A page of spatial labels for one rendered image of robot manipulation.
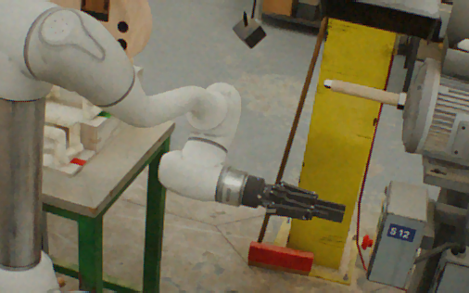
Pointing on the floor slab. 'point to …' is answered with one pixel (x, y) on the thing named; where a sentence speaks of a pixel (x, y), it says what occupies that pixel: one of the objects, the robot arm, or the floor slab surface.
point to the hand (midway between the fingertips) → (329, 210)
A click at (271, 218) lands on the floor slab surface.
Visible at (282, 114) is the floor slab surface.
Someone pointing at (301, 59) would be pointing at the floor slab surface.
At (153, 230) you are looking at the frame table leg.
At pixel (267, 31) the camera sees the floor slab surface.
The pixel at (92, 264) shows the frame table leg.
